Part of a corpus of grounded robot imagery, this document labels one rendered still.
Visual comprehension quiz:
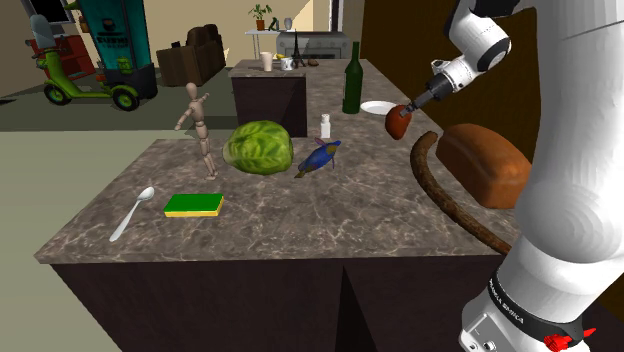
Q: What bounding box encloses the green and yellow sponge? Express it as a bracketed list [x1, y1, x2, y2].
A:
[162, 193, 225, 219]

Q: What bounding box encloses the black tower figure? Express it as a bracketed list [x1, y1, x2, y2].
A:
[290, 28, 308, 69]

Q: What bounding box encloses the green cabbage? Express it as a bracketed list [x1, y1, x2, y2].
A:
[222, 119, 295, 177]

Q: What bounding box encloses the green scooter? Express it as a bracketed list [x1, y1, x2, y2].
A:
[25, 13, 142, 113]

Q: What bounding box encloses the white plate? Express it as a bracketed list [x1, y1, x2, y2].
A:
[360, 99, 399, 117]

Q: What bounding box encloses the dark green glass bottle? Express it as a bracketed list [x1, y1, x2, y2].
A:
[341, 40, 365, 116]

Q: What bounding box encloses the wooden mannequin figure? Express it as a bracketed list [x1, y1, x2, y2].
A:
[173, 81, 219, 182]

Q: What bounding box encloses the red-brown round fruit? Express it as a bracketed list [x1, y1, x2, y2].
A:
[384, 104, 414, 142]

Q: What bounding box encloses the brown bread loaf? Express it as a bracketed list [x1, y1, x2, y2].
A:
[435, 122, 533, 210]

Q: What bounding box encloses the white spoon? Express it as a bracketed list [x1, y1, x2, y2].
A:
[108, 186, 156, 243]

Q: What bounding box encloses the blue fish figure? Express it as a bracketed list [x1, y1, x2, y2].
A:
[293, 137, 343, 180]

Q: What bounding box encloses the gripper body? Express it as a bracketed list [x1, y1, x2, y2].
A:
[410, 72, 453, 112]

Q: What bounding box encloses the brown armchair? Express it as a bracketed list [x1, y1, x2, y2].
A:
[155, 23, 228, 88]

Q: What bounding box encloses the grey oven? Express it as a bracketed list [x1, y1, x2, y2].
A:
[275, 30, 352, 61]

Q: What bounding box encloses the white side table with plant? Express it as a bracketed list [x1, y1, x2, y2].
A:
[244, 3, 299, 61]

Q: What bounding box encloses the red cabinet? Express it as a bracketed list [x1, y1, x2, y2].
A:
[25, 33, 98, 82]

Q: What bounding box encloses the teal vending machine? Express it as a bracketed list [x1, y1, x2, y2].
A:
[76, 0, 159, 101]

